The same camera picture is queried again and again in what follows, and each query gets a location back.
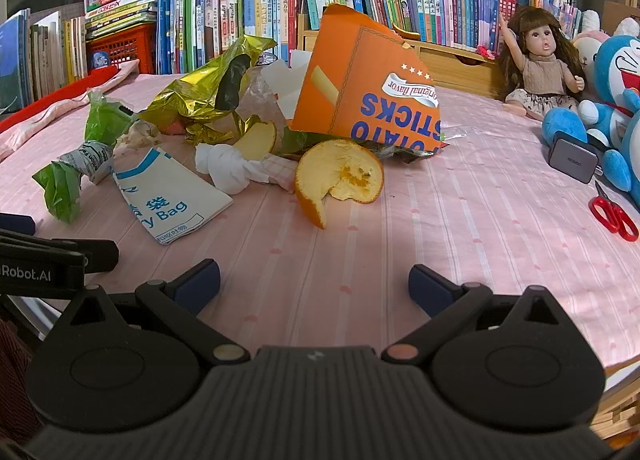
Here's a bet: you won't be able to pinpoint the large blue book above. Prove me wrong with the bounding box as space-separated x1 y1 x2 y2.
0 9 32 115

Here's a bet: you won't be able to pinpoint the apple slice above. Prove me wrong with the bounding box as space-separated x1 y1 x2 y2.
233 122 277 161

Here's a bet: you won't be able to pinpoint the clear plastic wrap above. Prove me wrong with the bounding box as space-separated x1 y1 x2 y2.
236 50 311 136

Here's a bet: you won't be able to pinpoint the grey power bank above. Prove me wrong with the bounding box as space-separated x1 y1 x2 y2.
548 132 599 184

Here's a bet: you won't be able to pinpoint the white tissue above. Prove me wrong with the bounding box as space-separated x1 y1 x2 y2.
194 144 297 196

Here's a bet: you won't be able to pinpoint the gold foil bag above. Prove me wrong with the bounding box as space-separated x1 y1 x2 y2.
139 35 276 145

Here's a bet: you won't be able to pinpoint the orange potato sticks box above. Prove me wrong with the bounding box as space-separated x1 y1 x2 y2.
291 4 442 153

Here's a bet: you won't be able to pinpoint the red folded cloth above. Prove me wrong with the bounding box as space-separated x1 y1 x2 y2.
0 66 119 132

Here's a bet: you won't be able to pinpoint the brown-haired doll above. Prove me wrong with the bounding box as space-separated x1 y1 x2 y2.
498 6 586 121

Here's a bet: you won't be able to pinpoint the red scissors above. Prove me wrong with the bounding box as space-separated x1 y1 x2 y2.
588 182 639 243

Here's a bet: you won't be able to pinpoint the orange peel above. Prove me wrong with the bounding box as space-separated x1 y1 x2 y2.
294 139 384 229

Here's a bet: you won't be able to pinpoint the white blue paper bag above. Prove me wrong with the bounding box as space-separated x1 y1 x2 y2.
113 148 233 245

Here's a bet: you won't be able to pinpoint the upright books left row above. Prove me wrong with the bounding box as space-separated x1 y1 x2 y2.
155 0 303 75

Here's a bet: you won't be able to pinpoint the green plastic wrapper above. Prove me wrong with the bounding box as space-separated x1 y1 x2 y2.
32 92 134 224

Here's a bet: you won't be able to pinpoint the wooden drawer organizer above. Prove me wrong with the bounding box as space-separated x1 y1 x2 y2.
297 5 503 106

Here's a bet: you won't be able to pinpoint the red plastic crate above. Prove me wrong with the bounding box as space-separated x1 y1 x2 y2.
87 23 156 75

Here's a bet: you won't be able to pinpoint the blue Doraemon plush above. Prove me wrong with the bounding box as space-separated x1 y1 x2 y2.
542 35 639 202

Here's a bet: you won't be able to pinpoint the stack of flat books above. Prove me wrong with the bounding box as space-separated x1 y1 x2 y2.
85 0 158 40

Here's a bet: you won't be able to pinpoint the pink plush toy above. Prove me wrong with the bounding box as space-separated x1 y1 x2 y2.
572 10 610 95

